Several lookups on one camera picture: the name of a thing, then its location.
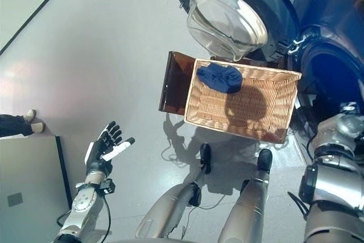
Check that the round glass washer door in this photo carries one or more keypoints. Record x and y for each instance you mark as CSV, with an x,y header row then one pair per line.
x,y
227,21

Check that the grey square wall plate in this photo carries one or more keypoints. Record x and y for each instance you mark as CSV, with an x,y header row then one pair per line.
x,y
14,199

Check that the silver robot leg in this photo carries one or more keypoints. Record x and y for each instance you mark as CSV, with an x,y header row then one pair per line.
x,y
167,209
250,203

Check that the blue garment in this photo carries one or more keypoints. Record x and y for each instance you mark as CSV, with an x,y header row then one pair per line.
x,y
221,79

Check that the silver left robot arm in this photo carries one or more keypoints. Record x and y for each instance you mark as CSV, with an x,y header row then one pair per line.
x,y
82,203

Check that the beige slipper shoe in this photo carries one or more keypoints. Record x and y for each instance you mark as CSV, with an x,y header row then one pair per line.
x,y
38,127
29,115

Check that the dark trouser legs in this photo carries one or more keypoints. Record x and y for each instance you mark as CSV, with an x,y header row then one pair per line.
x,y
12,125

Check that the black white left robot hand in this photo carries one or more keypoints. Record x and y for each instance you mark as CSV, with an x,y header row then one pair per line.
x,y
98,154

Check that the wicker laundry basket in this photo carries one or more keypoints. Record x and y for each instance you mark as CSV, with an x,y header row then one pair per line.
x,y
216,106

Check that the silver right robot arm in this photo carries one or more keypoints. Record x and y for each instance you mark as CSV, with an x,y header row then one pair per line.
x,y
332,174

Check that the silver right robot leg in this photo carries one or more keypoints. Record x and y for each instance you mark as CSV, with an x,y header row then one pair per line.
x,y
250,203

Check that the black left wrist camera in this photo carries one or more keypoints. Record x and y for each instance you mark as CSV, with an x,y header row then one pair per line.
x,y
108,186

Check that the grey washing machine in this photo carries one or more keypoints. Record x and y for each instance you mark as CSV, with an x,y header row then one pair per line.
x,y
335,41

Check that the silver left robot leg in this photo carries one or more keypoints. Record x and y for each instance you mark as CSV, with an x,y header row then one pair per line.
x,y
167,209

